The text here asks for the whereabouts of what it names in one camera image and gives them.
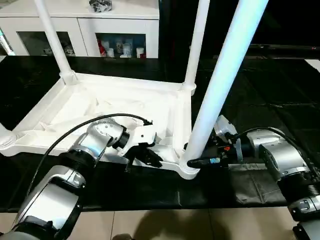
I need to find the white plastic table top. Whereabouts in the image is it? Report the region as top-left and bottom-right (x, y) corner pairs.
(0, 72), (202, 180)

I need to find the white plastic table leg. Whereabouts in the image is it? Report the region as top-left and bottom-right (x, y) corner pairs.
(34, 0), (79, 86)
(182, 0), (211, 94)
(179, 0), (270, 171)
(0, 124), (17, 151)

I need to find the black work mat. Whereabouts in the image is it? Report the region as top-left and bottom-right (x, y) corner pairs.
(0, 52), (320, 213)

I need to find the small red bottle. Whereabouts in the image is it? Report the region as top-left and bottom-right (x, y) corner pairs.
(98, 40), (108, 58)

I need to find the long black bar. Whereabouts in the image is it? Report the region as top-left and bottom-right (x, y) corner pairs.
(249, 43), (320, 52)

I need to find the white glass-door cabinet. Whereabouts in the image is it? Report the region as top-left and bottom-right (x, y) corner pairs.
(0, 0), (161, 60)

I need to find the dark object on cabinet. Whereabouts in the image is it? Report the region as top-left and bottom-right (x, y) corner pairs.
(89, 0), (114, 14)

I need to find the pale blue plastic sheet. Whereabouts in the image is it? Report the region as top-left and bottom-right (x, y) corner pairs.
(0, 29), (16, 57)

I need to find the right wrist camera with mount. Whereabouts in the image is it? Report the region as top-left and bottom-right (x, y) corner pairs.
(213, 115), (239, 147)

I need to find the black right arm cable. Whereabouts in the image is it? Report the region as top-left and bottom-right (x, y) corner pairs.
(226, 126), (320, 173)

